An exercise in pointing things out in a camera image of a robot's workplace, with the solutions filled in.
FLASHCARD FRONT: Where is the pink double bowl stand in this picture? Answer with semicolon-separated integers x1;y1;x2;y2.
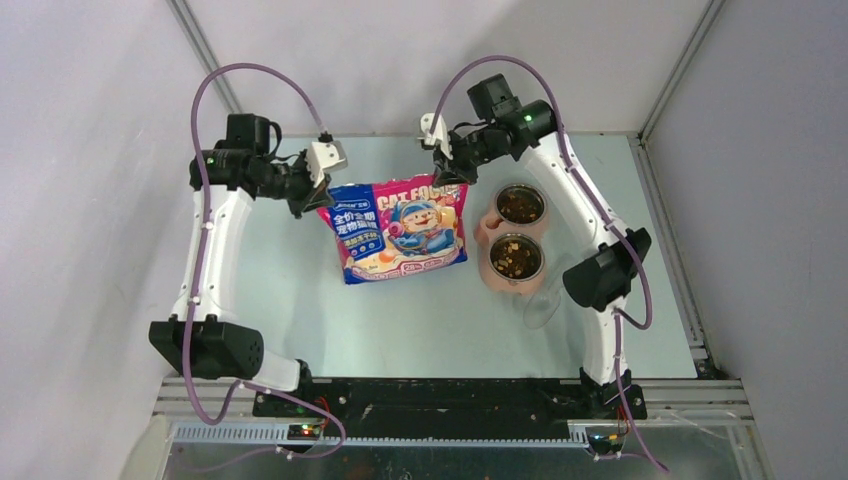
474;183;550;297

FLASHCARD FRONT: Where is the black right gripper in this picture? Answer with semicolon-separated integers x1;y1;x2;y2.
434;122;510;186

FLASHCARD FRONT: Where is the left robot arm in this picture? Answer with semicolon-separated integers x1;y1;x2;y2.
148;114;347;417

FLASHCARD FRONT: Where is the far steel bowl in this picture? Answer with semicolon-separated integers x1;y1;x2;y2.
494;183;547;226

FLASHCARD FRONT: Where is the brown kibble in bowls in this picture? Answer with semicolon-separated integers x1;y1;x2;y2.
488;184;548;281

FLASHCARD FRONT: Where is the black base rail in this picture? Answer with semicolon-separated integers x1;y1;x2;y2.
252;376;647;441

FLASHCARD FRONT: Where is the pet food bag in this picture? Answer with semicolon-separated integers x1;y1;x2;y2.
318;175;468;285

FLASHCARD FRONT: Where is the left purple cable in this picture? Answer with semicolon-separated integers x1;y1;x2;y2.
181;62;348;461

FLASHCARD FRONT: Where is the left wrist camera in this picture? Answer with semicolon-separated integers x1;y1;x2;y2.
306;132;348;188

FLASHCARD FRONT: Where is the aluminium frame front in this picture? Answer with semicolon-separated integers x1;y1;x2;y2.
154;378;753;452

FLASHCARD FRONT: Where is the near steel bowl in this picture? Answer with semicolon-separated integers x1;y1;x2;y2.
486;233;545;282

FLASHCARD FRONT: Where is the steel bowl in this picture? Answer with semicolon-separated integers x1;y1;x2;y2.
494;183;547;226
486;233;545;282

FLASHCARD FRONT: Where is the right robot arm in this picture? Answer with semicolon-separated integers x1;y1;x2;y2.
419;75;653;418

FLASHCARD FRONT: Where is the clear plastic scoop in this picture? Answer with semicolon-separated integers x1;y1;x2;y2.
523;253;576;330

